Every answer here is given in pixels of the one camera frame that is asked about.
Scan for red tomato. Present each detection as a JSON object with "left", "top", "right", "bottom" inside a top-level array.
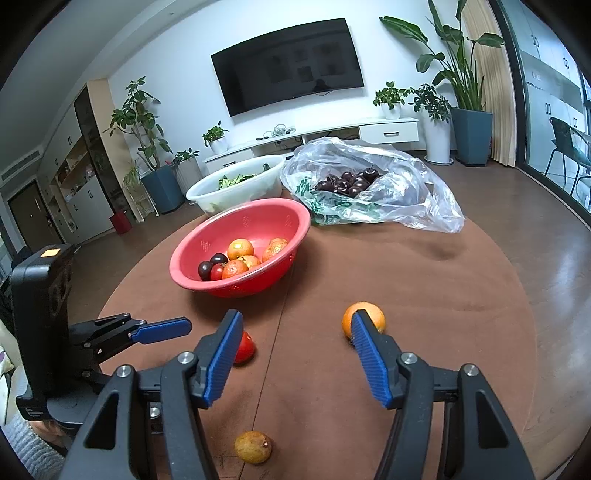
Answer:
[
  {"left": 233, "top": 331, "right": 256, "bottom": 366},
  {"left": 209, "top": 263, "right": 225, "bottom": 281}
]

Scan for smooth orange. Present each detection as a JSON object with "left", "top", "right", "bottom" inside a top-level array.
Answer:
[{"left": 341, "top": 301, "right": 388, "bottom": 342}]

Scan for dark plum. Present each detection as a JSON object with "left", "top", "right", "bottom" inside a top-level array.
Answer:
[{"left": 197, "top": 261, "right": 213, "bottom": 281}]

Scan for small orange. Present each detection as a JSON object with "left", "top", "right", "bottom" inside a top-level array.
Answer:
[{"left": 221, "top": 259, "right": 249, "bottom": 279}]

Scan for red grape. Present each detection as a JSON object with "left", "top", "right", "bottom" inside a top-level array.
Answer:
[{"left": 211, "top": 252, "right": 228, "bottom": 265}]

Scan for large textured mandarin orange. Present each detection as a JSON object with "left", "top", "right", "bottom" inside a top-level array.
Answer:
[{"left": 262, "top": 237, "right": 288, "bottom": 262}]

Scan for brown table cloth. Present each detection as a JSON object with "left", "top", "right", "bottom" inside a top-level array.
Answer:
[{"left": 102, "top": 221, "right": 537, "bottom": 479}]

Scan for grey knit sweater sleeve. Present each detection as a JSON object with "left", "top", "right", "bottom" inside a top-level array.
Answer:
[{"left": 2, "top": 413, "right": 65, "bottom": 480}]

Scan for red waste bin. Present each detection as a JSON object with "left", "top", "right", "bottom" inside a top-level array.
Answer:
[{"left": 109, "top": 211, "right": 132, "bottom": 235}]

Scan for red plastic colander bowl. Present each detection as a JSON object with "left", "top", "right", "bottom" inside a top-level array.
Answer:
[{"left": 169, "top": 198, "right": 311, "bottom": 298}]

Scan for tall tree blue pot left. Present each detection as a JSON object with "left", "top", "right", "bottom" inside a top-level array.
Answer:
[{"left": 107, "top": 76, "right": 184, "bottom": 214}]

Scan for green leafy vegetables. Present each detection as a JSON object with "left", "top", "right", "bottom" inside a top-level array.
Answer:
[{"left": 217, "top": 163, "right": 270, "bottom": 190}]

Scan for plant ribbed white pot left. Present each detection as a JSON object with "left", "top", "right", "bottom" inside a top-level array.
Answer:
[{"left": 171, "top": 148, "right": 202, "bottom": 195}]

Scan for dark cherries pile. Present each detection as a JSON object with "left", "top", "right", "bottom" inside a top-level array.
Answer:
[{"left": 315, "top": 168, "right": 381, "bottom": 198}]

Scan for clear plastic bag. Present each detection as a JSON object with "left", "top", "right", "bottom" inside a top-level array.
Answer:
[{"left": 280, "top": 137, "right": 465, "bottom": 233}]

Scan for white plastic vegetable basin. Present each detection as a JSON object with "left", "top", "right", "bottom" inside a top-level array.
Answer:
[{"left": 185, "top": 155, "right": 284, "bottom": 216}]

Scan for small plant on cabinet left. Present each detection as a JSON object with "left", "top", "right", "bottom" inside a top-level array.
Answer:
[{"left": 202, "top": 121, "right": 228, "bottom": 155}]

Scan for small plant on cabinet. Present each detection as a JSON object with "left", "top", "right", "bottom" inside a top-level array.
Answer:
[
  {"left": 373, "top": 81, "right": 411, "bottom": 119},
  {"left": 202, "top": 121, "right": 228, "bottom": 155}
]

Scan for white tv cabinet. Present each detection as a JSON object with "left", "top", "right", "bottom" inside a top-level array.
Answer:
[{"left": 204, "top": 117, "right": 419, "bottom": 174}]

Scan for tall plant blue pot right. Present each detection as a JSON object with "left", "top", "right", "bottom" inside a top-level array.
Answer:
[{"left": 380, "top": 1, "right": 505, "bottom": 167}]

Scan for bushy plant white pot right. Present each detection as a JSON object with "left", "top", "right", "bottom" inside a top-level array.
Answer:
[{"left": 409, "top": 84, "right": 453, "bottom": 166}]

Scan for small plant on cabinet right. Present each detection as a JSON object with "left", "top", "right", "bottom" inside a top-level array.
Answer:
[{"left": 373, "top": 81, "right": 411, "bottom": 119}]

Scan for black balcony chair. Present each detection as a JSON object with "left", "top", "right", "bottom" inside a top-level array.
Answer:
[{"left": 544, "top": 117, "right": 590, "bottom": 195}]

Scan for beige curtain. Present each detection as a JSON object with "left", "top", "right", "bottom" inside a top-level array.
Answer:
[{"left": 462, "top": 0, "right": 518, "bottom": 167}]

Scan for wall shelving cabinet unit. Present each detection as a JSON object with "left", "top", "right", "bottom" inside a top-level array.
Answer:
[{"left": 37, "top": 79, "right": 139, "bottom": 244}]

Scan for wall mounted black television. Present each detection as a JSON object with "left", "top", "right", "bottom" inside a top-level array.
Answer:
[{"left": 211, "top": 18, "right": 365, "bottom": 117}]

